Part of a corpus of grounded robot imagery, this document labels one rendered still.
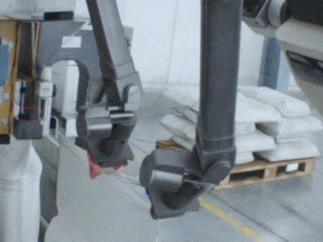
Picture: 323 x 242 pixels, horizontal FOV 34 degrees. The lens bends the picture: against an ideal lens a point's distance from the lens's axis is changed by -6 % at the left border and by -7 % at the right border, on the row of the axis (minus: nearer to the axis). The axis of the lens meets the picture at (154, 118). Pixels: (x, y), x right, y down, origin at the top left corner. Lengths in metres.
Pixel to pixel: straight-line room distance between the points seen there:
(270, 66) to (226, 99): 6.58
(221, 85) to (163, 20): 5.59
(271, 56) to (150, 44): 1.82
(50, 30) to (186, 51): 5.21
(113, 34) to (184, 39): 5.47
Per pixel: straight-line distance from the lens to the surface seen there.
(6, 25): 1.46
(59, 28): 1.51
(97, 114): 1.17
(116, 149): 1.24
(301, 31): 1.29
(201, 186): 0.98
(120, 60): 1.16
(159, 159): 0.94
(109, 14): 1.15
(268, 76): 7.45
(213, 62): 0.81
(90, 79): 1.57
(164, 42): 6.47
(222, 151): 0.92
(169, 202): 1.05
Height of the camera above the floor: 1.48
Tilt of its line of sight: 14 degrees down
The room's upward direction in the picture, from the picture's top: 7 degrees clockwise
